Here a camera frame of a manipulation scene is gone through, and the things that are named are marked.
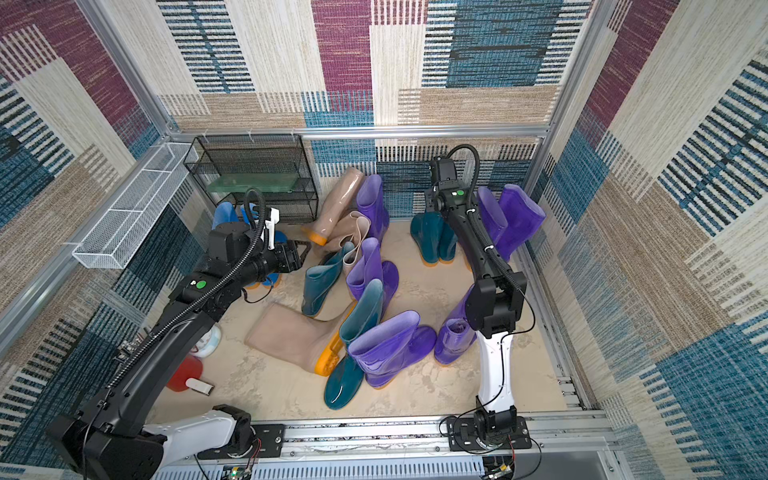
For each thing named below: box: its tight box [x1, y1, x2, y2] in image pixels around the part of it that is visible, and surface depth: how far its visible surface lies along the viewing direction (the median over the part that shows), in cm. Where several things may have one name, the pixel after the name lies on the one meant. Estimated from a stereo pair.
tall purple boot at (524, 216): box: [496, 183, 547, 263], surface depth 92 cm
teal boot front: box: [324, 279, 384, 410], surface depth 80 cm
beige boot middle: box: [312, 210, 371, 265], surface depth 86 cm
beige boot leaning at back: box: [302, 168, 364, 246], surface depth 99 cm
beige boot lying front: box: [244, 301, 356, 376], surface depth 88 cm
